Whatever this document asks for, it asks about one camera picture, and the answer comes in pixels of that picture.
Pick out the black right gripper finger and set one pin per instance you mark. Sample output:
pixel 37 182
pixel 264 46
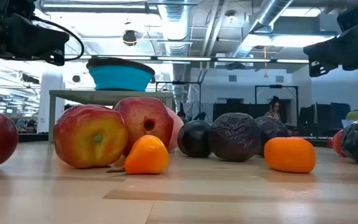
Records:
pixel 337 53

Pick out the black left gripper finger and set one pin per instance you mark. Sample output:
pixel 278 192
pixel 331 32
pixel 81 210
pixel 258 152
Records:
pixel 36 37

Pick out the small red pomegranate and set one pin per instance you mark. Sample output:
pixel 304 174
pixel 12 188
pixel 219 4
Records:
pixel 338 143

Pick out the purple wrinkled passion fruit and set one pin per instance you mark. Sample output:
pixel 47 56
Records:
pixel 272 127
pixel 235 137

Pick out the orange tangerine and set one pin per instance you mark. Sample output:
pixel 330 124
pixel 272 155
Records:
pixel 290 155

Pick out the red yellow apple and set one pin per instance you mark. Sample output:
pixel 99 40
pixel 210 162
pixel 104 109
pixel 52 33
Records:
pixel 85 140

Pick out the large red apple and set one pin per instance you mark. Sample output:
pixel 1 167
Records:
pixel 135 115

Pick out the black plum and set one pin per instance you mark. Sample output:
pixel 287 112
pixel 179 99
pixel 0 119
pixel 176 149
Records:
pixel 194 138

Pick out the pink peach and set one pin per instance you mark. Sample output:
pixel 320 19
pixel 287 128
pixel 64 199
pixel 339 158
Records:
pixel 175 130

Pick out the white pillar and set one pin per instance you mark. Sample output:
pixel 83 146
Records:
pixel 51 102

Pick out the dark office partition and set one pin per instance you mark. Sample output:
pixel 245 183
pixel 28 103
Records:
pixel 228 109
pixel 322 118

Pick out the person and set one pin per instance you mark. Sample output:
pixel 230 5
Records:
pixel 274 110

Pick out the pale green metal riser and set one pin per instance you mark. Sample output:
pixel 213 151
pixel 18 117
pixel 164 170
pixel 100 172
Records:
pixel 104 97

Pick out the black ceiling speaker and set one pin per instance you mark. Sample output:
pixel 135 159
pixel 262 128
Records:
pixel 129 37

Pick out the blue collapsible bowl grey rim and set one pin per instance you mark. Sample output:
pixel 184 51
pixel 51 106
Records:
pixel 120 79

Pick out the ceiling strip light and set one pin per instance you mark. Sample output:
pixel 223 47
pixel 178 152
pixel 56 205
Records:
pixel 182 58

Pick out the black background rig frame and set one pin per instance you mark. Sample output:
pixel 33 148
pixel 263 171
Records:
pixel 179 83
pixel 275 86

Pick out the silver slanted duct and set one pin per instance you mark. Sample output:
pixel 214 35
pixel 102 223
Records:
pixel 269 12

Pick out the silver ventilation duct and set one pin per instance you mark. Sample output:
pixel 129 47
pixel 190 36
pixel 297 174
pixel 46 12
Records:
pixel 176 18

